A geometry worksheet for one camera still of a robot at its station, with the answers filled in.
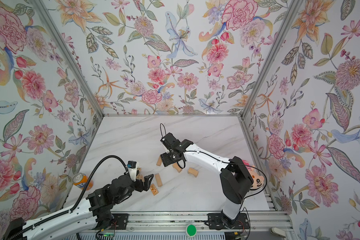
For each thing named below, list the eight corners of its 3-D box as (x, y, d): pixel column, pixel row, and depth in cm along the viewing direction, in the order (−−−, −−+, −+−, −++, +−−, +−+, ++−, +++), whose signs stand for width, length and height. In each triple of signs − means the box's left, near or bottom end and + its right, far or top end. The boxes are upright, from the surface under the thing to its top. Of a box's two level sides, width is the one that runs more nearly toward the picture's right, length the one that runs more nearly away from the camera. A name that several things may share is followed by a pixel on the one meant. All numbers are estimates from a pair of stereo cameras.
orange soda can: (82, 192, 86) (69, 183, 76) (86, 182, 90) (74, 172, 80) (91, 192, 86) (80, 183, 76) (95, 182, 90) (84, 172, 80)
